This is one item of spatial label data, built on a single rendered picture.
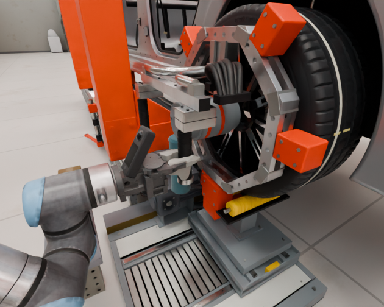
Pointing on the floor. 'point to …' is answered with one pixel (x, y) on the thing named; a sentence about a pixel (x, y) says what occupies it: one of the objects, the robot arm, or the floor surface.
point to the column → (94, 282)
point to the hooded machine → (54, 42)
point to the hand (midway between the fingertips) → (192, 153)
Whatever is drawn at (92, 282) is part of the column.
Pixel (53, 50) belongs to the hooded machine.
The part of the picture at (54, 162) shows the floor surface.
